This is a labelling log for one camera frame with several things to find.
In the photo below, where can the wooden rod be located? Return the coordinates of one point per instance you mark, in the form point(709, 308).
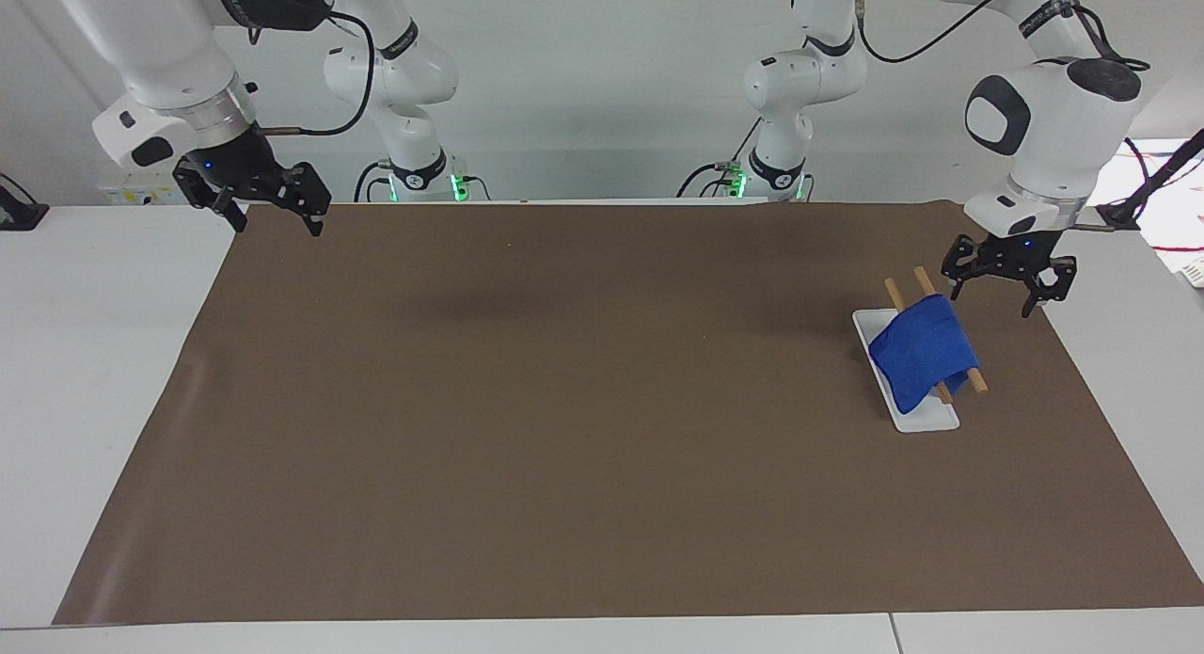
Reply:
point(926, 279)
point(894, 293)

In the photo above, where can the blue towel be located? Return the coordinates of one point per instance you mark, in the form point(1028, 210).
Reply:
point(922, 353)

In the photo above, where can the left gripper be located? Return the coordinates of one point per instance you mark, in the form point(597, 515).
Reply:
point(1023, 249)

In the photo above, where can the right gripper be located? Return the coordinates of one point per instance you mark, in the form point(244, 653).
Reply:
point(230, 160)

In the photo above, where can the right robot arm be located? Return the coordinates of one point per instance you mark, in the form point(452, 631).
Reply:
point(169, 61)

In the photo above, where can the white rack base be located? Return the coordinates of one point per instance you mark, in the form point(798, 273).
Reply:
point(926, 421)

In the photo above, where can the black stand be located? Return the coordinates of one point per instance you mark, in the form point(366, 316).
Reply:
point(1162, 176)
point(17, 214)

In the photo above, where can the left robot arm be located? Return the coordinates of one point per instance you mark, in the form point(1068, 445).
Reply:
point(1053, 118)

